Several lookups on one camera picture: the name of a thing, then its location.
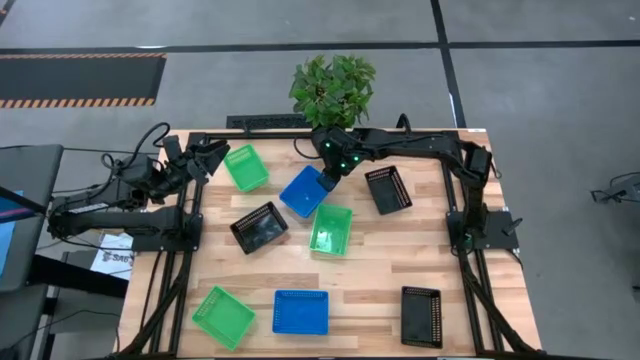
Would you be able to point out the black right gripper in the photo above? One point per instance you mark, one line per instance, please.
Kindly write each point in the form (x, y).
(337, 150)

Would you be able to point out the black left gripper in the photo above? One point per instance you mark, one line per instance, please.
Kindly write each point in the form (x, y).
(187, 165)

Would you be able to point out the blue plastic basket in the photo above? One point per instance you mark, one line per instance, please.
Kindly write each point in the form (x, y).
(300, 314)
(302, 195)

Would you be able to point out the green plastic basket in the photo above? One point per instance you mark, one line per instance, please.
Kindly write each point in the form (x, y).
(246, 169)
(222, 317)
(330, 231)

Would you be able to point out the black plastic basket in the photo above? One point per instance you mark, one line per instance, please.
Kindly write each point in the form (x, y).
(421, 320)
(389, 192)
(259, 229)

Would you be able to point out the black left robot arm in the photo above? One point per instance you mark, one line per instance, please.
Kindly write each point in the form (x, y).
(100, 219)

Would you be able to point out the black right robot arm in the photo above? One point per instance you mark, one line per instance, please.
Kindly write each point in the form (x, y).
(425, 145)

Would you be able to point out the black power strip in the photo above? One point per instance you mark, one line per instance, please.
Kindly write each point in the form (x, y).
(265, 121)

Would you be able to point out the green potted plant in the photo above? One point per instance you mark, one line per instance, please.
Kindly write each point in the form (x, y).
(332, 90)

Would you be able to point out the white printed paper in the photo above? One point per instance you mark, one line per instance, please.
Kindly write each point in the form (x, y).
(114, 257)

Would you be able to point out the black hazard-striped floor mat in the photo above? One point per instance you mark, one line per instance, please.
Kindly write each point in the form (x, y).
(80, 77)

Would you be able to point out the grey cart top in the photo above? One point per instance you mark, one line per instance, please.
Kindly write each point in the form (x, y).
(35, 170)

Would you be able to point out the blue screen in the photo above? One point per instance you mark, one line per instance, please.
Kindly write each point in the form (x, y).
(6, 235)

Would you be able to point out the black floor stand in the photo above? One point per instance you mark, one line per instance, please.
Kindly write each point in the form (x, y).
(620, 190)

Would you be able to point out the black aluminium table frame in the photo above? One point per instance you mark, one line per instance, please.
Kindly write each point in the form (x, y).
(250, 135)

